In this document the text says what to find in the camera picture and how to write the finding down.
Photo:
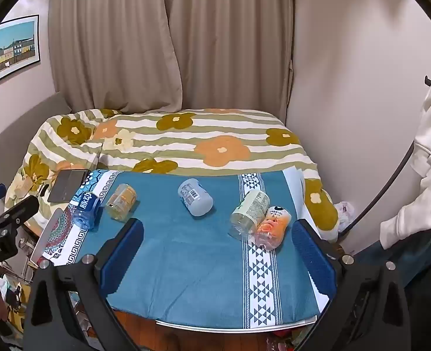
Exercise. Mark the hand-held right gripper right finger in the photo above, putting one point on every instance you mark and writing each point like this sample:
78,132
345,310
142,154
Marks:
314,263

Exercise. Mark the grey laptop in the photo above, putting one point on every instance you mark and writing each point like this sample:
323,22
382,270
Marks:
67,185

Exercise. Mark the clear white label bottle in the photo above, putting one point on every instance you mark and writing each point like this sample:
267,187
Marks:
250,214

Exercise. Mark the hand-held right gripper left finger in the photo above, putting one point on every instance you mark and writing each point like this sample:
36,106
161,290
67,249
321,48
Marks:
125,259

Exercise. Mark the beige curtain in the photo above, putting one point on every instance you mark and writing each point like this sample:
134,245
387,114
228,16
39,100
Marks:
171,40

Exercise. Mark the black wall hook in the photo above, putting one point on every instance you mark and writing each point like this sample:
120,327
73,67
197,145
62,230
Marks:
428,81

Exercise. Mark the blue label plastic cup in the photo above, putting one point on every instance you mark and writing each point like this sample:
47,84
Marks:
85,208

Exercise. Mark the white hoodie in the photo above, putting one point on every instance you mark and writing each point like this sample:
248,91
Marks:
424,175

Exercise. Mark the floral striped blanket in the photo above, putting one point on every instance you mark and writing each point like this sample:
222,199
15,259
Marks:
186,142

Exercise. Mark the wall poster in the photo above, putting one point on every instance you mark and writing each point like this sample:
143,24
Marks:
9,49

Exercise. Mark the yellow label plastic cup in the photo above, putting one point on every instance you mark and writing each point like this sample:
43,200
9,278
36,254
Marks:
122,202

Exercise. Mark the orange cartoon plastic cup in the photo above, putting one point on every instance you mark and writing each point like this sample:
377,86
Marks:
274,226

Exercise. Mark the white plastic bag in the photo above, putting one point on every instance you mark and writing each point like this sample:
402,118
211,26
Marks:
347,210

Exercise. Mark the blue patterned cloth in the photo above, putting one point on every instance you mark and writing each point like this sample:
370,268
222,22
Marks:
186,263

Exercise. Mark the white plastic cup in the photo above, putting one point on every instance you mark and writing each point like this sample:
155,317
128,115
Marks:
196,197

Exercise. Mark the black hoop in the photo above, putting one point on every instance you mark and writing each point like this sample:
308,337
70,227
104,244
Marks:
385,186

